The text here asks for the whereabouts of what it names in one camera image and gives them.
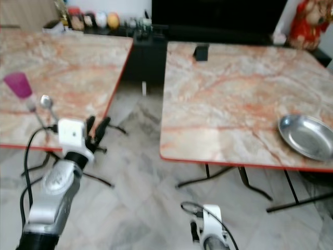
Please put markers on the orange yellow egg figure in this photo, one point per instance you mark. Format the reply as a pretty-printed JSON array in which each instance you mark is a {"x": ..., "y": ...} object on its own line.
[{"x": 113, "y": 21}]

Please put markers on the black television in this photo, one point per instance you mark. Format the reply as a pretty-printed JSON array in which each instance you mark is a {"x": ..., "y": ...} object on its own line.
[{"x": 218, "y": 11}]

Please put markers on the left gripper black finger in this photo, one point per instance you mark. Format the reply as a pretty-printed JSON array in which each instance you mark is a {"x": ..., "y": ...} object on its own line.
[
  {"x": 103, "y": 133},
  {"x": 91, "y": 127}
]

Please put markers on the white round figure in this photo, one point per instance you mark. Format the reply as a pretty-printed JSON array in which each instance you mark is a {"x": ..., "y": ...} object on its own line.
[{"x": 100, "y": 20}]

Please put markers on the red figurine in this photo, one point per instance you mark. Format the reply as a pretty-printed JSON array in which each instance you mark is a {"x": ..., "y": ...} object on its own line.
[{"x": 309, "y": 25}]

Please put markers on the marble pattern folding table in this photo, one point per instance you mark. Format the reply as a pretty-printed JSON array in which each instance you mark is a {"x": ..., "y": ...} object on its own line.
[
  {"x": 73, "y": 67},
  {"x": 229, "y": 99}
]

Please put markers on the stainless steel deep plate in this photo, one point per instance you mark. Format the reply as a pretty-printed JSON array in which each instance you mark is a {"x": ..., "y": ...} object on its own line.
[{"x": 307, "y": 136}]

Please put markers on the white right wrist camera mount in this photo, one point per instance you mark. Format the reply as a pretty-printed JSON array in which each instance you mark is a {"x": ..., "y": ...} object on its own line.
[{"x": 213, "y": 221}]

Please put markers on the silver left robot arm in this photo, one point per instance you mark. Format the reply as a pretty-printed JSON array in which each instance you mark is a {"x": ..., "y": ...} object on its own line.
[{"x": 54, "y": 192}]

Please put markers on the black phone stand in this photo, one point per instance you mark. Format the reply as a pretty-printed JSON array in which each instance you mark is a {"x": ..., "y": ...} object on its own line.
[{"x": 201, "y": 52}]

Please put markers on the clear jar red lid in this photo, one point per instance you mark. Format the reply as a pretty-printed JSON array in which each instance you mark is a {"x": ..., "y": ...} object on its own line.
[{"x": 74, "y": 19}]

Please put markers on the light wooden cabinet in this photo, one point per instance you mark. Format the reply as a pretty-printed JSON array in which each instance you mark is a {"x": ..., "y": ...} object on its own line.
[{"x": 26, "y": 13}]

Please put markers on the purple plastic cup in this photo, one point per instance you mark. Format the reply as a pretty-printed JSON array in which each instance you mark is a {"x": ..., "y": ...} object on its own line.
[{"x": 18, "y": 85}]

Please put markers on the stainless steel spoon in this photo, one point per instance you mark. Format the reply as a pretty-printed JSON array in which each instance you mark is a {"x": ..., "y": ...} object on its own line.
[{"x": 46, "y": 101}]

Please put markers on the stainless steel fork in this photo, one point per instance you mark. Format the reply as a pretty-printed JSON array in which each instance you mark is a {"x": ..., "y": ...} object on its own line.
[{"x": 34, "y": 107}]

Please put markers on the small pink ornament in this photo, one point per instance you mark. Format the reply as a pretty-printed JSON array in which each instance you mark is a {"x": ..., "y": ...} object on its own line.
[{"x": 280, "y": 38}]

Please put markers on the gold statue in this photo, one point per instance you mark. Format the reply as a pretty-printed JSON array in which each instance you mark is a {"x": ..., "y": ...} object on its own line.
[{"x": 62, "y": 12}]

